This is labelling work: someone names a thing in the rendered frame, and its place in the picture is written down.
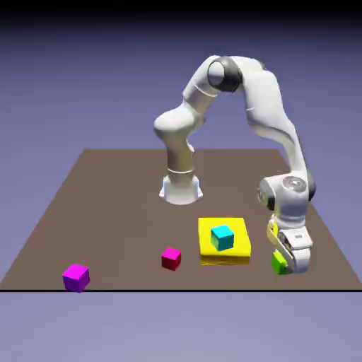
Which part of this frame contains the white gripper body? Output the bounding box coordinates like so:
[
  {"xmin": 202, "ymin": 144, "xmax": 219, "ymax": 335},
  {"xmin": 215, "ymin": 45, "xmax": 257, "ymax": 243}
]
[{"xmin": 266, "ymin": 214, "xmax": 312, "ymax": 274}]

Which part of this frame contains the small green cube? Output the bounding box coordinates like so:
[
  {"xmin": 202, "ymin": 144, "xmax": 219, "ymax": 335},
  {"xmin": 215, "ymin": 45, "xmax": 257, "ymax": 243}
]
[{"xmin": 271, "ymin": 250, "xmax": 290, "ymax": 276}]

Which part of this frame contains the small cyan cube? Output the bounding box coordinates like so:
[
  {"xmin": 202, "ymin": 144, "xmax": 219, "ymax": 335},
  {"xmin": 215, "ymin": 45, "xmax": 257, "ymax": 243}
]
[{"xmin": 210, "ymin": 224, "xmax": 235, "ymax": 252}]

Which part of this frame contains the small magenta cube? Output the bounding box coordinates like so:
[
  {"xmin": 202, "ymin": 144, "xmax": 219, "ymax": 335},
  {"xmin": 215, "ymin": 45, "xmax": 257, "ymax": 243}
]
[{"xmin": 160, "ymin": 247, "xmax": 182, "ymax": 272}]

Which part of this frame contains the small purple cube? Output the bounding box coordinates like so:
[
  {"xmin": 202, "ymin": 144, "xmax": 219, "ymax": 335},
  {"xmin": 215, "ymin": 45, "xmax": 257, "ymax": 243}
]
[{"xmin": 62, "ymin": 263, "xmax": 91, "ymax": 293}]

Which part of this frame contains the large yellow box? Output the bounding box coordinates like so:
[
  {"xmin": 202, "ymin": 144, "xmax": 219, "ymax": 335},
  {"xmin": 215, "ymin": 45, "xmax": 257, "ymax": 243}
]
[{"xmin": 197, "ymin": 216, "xmax": 252, "ymax": 267}]

